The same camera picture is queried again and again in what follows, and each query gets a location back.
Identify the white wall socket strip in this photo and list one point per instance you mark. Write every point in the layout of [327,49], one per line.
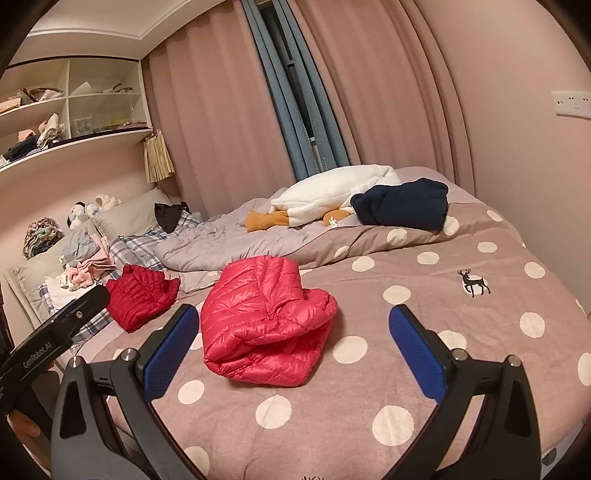
[572,102]

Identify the grey quilt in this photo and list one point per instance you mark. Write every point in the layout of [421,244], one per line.
[217,240]

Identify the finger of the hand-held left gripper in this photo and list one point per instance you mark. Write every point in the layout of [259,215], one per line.
[90,302]

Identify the blue curtain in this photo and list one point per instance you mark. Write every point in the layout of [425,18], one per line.
[295,106]

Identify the floral fabric bundle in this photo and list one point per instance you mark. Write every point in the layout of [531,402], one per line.
[42,237]

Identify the pink curtain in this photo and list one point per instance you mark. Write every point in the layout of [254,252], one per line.
[217,115]
[388,87]

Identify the navy blue garment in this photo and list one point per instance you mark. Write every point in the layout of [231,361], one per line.
[401,205]

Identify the person's left hand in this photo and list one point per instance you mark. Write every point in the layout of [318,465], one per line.
[25,422]

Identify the beige pleated skirt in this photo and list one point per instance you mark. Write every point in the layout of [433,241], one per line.
[159,157]

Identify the beige pillow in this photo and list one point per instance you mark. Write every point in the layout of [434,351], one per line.
[32,281]
[129,214]

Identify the black cloth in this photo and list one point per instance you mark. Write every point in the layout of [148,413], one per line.
[170,217]

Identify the dark window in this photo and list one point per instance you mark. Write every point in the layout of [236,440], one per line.
[295,69]

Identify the mixed small clothes heap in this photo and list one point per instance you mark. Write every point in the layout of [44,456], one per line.
[32,143]

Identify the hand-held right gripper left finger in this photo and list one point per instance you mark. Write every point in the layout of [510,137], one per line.
[171,350]

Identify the dark red puffer jacket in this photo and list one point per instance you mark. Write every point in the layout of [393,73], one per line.
[141,297]

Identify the plaid pillow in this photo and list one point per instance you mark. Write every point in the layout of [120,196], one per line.
[138,249]

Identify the white goose plush toy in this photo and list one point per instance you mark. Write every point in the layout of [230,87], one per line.
[332,191]

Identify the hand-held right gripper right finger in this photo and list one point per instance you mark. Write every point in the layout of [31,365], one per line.
[415,350]

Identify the pastel clothes pile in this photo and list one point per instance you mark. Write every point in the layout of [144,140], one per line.
[87,261]

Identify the white wall shelf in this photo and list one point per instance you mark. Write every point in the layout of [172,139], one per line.
[97,138]

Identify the pink-red hooded puffer jacket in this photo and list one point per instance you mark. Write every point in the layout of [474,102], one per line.
[263,323]

